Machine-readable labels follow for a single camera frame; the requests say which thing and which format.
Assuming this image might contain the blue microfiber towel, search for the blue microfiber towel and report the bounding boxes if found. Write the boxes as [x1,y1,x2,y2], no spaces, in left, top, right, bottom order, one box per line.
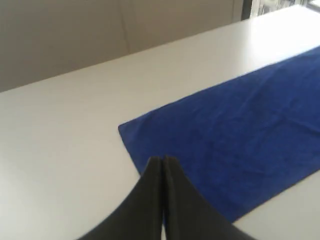
[118,48,320,222]

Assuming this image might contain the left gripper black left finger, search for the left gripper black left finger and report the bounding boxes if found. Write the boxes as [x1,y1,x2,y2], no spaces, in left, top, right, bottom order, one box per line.
[81,157,163,240]

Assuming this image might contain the black window frame post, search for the black window frame post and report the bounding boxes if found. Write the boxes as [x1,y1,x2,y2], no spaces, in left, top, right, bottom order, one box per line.
[241,0,253,21]

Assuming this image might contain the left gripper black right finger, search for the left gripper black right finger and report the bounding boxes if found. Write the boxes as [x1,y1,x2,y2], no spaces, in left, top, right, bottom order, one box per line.
[162,156,248,240]

